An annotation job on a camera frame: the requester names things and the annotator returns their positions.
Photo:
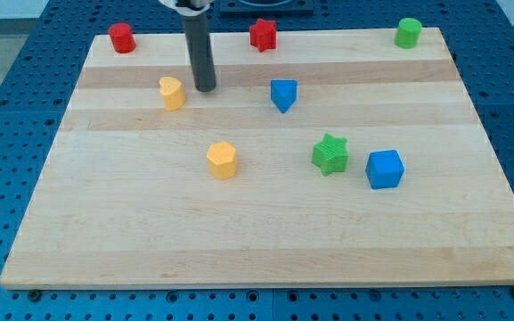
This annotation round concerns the red cylinder block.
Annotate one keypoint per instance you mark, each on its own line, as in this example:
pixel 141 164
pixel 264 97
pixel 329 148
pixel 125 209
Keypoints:
pixel 122 37

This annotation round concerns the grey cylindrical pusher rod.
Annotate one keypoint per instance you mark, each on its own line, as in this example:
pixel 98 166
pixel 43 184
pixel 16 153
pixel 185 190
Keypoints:
pixel 198 41

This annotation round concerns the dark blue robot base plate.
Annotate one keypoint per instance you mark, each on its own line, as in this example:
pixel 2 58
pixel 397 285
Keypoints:
pixel 245 7

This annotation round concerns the red star block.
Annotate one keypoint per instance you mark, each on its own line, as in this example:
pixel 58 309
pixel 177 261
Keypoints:
pixel 262 35

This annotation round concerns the wooden board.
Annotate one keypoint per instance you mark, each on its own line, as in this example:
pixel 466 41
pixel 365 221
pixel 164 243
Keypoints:
pixel 125 199

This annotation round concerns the blue cube block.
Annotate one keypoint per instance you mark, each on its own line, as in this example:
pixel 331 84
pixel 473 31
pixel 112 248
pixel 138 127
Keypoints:
pixel 384 169

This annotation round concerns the green star block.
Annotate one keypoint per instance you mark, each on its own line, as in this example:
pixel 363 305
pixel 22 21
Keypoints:
pixel 331 155

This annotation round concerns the yellow hexagon block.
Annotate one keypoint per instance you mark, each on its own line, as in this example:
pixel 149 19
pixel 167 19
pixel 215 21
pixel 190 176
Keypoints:
pixel 222 160

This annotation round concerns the green cylinder block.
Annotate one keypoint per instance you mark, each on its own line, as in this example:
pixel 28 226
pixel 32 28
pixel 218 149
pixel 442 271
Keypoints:
pixel 407 33

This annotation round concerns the yellow heart block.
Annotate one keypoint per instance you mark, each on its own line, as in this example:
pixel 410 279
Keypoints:
pixel 172 92

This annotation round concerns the blue triangle block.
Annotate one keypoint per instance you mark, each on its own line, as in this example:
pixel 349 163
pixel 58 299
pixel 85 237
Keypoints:
pixel 284 93

